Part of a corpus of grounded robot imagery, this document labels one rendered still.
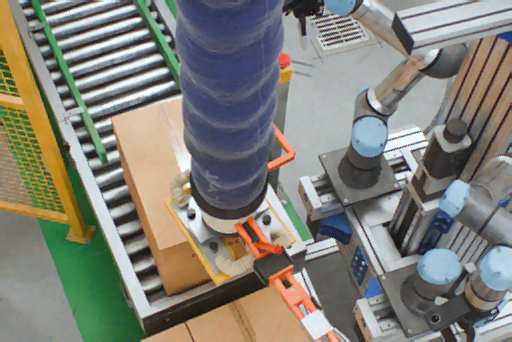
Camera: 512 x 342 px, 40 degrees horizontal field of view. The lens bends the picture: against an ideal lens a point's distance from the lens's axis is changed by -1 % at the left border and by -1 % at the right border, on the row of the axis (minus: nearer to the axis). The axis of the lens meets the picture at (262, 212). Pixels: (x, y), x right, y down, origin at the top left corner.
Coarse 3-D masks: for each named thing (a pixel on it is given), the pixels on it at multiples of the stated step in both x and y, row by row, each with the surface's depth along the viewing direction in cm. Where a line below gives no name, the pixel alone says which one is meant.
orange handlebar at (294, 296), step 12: (276, 132) 226; (288, 144) 223; (288, 156) 221; (240, 228) 208; (252, 228) 209; (264, 240) 206; (252, 252) 205; (288, 276) 201; (276, 288) 200; (288, 288) 198; (300, 288) 198; (288, 300) 196; (300, 300) 197; (300, 312) 195
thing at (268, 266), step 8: (256, 256) 201; (264, 256) 203; (272, 256) 203; (280, 256) 203; (288, 256) 202; (256, 264) 200; (264, 264) 201; (272, 264) 201; (280, 264) 202; (288, 264) 202; (256, 272) 204; (264, 272) 199; (272, 272) 200; (280, 272) 199; (264, 280) 201; (272, 280) 199; (280, 280) 203
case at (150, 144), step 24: (120, 120) 265; (144, 120) 265; (168, 120) 266; (120, 144) 260; (144, 144) 260; (168, 144) 260; (144, 168) 255; (168, 168) 255; (144, 192) 250; (168, 192) 250; (144, 216) 257; (168, 216) 245; (168, 240) 240; (168, 264) 250; (192, 264) 257; (168, 288) 266; (192, 288) 275
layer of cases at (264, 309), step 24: (264, 288) 277; (216, 312) 271; (240, 312) 272; (264, 312) 272; (288, 312) 273; (168, 336) 266; (192, 336) 267; (216, 336) 267; (240, 336) 267; (264, 336) 267; (288, 336) 268
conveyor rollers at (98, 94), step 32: (64, 0) 350; (128, 0) 355; (64, 32) 342; (96, 32) 340; (96, 64) 331; (128, 64) 331; (96, 96) 322; (128, 96) 321; (96, 128) 312; (96, 160) 303; (128, 192) 297; (128, 224) 288; (128, 256) 285
